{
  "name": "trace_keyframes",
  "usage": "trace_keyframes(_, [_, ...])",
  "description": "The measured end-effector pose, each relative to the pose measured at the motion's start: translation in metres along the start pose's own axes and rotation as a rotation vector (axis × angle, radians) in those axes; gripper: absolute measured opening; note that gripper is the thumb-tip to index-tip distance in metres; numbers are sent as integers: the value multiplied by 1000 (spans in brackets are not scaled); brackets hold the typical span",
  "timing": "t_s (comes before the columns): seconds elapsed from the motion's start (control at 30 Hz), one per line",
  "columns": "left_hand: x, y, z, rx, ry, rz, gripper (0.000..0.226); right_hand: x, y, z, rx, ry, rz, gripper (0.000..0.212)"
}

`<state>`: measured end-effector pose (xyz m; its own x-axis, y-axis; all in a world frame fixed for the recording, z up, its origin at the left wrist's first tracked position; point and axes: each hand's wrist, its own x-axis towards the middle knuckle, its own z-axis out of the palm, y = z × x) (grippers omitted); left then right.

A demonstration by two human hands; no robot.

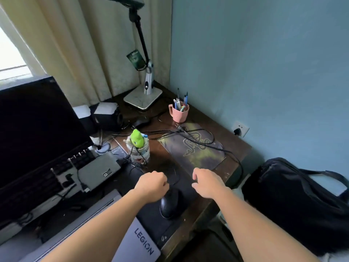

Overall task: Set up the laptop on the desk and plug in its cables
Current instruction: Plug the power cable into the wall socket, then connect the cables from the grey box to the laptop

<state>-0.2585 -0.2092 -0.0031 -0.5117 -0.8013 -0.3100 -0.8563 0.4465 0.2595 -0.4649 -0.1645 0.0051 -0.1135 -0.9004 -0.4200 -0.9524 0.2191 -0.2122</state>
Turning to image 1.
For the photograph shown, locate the green hang tag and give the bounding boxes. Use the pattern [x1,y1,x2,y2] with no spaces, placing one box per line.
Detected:
[126,49,148,71]

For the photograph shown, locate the black backpack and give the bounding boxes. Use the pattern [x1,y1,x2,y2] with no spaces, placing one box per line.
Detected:
[241,157,349,255]

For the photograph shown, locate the white desk lamp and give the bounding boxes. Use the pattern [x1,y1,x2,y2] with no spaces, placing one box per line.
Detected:
[94,0,163,110]

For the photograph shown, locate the bunch of pens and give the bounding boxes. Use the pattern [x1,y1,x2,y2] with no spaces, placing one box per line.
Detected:
[174,88,189,112]

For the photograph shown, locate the beige curtain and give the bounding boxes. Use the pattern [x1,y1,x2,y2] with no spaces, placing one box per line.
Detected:
[0,0,173,107]

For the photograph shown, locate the grey laptop stand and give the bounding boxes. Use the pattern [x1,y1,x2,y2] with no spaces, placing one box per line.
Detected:
[78,151,122,192]

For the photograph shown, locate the grey closed laptop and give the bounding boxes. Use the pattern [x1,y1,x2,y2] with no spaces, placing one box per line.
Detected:
[0,188,162,262]

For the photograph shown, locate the black speaker with white top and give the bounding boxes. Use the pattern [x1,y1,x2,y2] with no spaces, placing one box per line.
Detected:
[91,102,123,131]
[73,105,96,135]

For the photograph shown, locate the black computer mouse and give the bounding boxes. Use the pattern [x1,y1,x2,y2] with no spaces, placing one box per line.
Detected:
[159,188,181,219]

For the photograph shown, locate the window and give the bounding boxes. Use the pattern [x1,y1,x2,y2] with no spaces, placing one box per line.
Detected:
[0,26,34,89]

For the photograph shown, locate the person's right hand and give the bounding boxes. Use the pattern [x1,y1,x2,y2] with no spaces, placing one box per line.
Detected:
[192,168,232,200]

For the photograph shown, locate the glass jar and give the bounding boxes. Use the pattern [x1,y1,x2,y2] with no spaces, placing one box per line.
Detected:
[126,138,150,165]

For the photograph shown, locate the black mouse pad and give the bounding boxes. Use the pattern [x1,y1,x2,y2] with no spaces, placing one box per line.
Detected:
[124,161,201,250]

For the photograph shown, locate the green plush toy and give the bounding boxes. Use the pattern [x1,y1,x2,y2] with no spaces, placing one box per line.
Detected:
[130,129,144,148]

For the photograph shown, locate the pink pen cup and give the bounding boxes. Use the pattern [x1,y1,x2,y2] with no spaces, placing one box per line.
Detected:
[168,104,190,123]

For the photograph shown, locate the green patterned mouse pad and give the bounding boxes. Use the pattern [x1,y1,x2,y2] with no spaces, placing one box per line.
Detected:
[157,123,227,171]

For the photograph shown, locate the black laptop keyboard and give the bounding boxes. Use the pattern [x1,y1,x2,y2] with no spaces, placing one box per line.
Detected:
[0,146,96,224]

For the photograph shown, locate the person's left forearm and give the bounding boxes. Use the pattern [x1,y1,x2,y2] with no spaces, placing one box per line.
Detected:
[39,188,152,262]

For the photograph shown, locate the person's left hand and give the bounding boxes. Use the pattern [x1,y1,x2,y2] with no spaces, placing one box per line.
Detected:
[133,171,170,204]

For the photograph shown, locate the black laptop screen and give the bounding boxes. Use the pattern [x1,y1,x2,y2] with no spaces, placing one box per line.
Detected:
[0,76,94,188]

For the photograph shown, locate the white wall socket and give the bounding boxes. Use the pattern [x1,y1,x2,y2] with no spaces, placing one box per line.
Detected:
[232,121,250,138]

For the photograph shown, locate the black cable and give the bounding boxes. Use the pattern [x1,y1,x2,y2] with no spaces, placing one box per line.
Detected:
[128,121,243,186]

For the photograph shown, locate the person's right forearm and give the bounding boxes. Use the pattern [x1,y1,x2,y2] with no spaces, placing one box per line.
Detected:
[215,187,322,262]

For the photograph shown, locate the dark wooden desk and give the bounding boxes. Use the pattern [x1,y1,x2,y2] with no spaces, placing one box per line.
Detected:
[35,80,252,262]

